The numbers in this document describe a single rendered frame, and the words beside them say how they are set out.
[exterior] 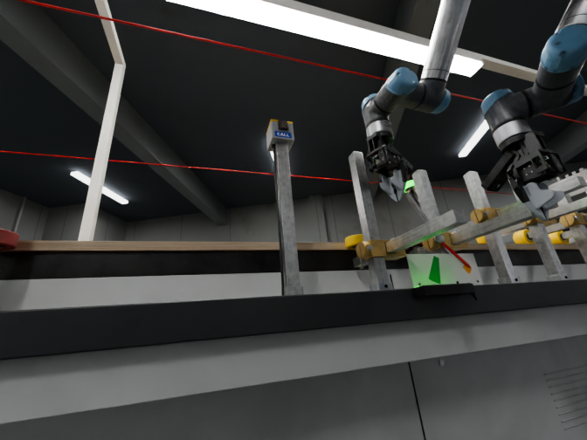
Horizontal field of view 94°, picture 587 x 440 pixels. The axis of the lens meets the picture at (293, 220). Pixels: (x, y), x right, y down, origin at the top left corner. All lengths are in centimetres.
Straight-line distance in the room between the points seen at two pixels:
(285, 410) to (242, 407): 12
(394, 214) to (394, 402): 545
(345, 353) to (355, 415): 29
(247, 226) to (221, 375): 578
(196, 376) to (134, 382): 11
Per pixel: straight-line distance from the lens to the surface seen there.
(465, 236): 97
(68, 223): 717
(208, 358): 67
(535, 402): 150
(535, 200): 86
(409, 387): 110
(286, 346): 70
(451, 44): 102
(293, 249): 71
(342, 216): 616
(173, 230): 710
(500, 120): 93
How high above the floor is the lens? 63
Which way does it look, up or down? 21 degrees up
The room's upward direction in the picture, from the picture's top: 5 degrees counter-clockwise
